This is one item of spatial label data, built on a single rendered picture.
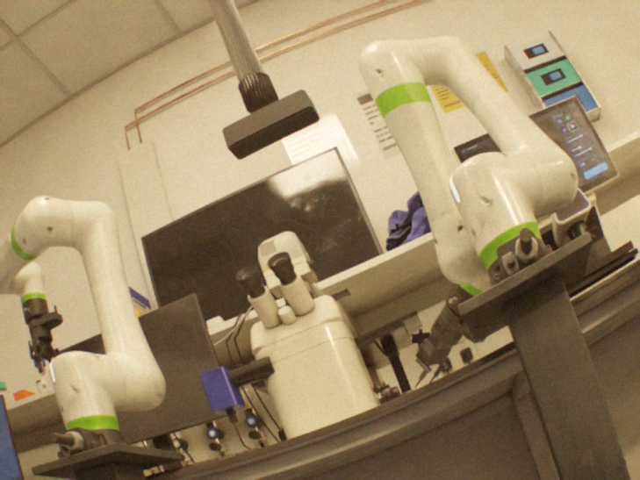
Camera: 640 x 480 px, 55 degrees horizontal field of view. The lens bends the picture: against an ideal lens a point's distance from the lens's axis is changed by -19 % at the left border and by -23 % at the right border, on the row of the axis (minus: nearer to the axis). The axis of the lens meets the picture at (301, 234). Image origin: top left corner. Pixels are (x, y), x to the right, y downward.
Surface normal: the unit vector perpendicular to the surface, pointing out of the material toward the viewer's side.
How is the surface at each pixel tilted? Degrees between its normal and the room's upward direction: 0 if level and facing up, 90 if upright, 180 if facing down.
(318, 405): 90
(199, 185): 90
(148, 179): 90
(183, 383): 86
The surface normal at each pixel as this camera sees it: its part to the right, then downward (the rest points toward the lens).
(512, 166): 0.13, -0.54
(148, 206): -0.25, -0.34
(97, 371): 0.62, -0.55
